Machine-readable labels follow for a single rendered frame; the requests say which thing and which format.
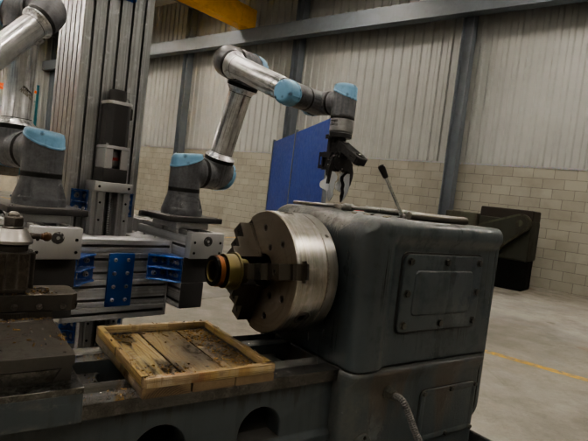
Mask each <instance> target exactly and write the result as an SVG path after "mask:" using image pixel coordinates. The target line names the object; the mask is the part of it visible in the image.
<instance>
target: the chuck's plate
mask: <svg viewBox="0 0 588 441"><path fill-rule="evenodd" d="M301 214H302V215H304V216H306V217H307V218H308V219H310V220H311V221H312V222H313V224H314V225H315V226H316V228H317V229H318V231H319V233H320V235H321V237H322V240H323V243H324V245H325V252H326V256H327V264H328V279H327V287H326V292H325V298H324V301H323V304H322V306H321V308H320V310H319V312H318V315H317V316H316V318H315V319H314V320H313V321H312V322H311V323H310V324H309V325H308V326H307V327H306V328H304V329H302V330H300V331H305V330H310V329H312V328H314V327H316V326H318V325H319V324H320V323H321V322H322V321H323V320H324V319H325V317H326V315H327V314H328V312H329V311H330V309H331V307H332V305H333V301H334V299H335V295H336V291H337V287H338V279H339V265H338V257H337V252H336V248H335V246H334V243H333V238H332V237H331V235H330V233H329V231H328V230H327V228H326V226H325V225H324V224H323V223H322V222H321V221H320V220H319V219H317V218H316V217H314V216H312V215H310V214H306V213H301Z"/></svg>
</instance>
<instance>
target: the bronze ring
mask: <svg viewBox="0 0 588 441"><path fill-rule="evenodd" d="M244 263H249V261H248V260H247V259H242V257H241V256H240V255H239V254H238V253H237V252H232V253H230V254H220V255H211V256H209V258H208V259H207V261H206V267H205V276H206V281H207V283H208V284H209V285H210V286H214V287H220V288H229V289H230V290H237V289H238V288H239V287H240V286H241V284H245V283H246V282H247V281H248V279H243V276H244Z"/></svg>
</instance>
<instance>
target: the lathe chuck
mask: <svg viewBox="0 0 588 441"><path fill-rule="evenodd" d="M252 221H253V224H254V227H255V232H256V236H257V239H258V242H259V245H260V249H261V251H262V253H263V254H266V255H268V256H269V260H268V261H267V262H266V263H283V264H302V262H305V264H307V276H306V280H304V283H302V281H296V280H266V281H267V282H268V283H269V286H268V287H267V288H266V289H261V291H260V294H259V297H258V299H257V302H256V305H255V309H254V312H253V314H252V317H251V320H250V322H249V325H250V326H251V327H252V328H253V329H254V330H256V331H257V332H259V333H286V332H296V331H300V330H302V329H304V328H306V327H307V326H308V325H309V324H310V323H311V322H312V321H313V320H314V319H315V318H316V316H317V315H318V313H319V310H320V308H321V306H322V304H323V301H324V298H325V295H326V287H327V279H328V264H327V256H326V248H325V245H324V243H323V240H322V237H321V235H320V233H319V231H318V229H317V228H316V226H315V225H314V224H313V222H312V221H311V220H310V219H308V218H307V217H306V216H304V215H302V214H301V213H290V214H288V213H282V212H279V211H270V210H265V211H261V212H259V213H256V214H255V215H254V216H253V217H252ZM302 313H306V314H307V317H306V318H305V319H304V320H303V321H300V322H296V321H295V319H296V317H297V316H298V315H300V314H302Z"/></svg>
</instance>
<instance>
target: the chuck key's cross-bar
mask: <svg viewBox="0 0 588 441"><path fill-rule="evenodd" d="M293 204H299V205H307V206H316V207H333V205H334V204H327V203H318V202H308V201H298V200H293ZM352 210H361V211H370V212H380V208H375V207H365V206H352Z"/></svg>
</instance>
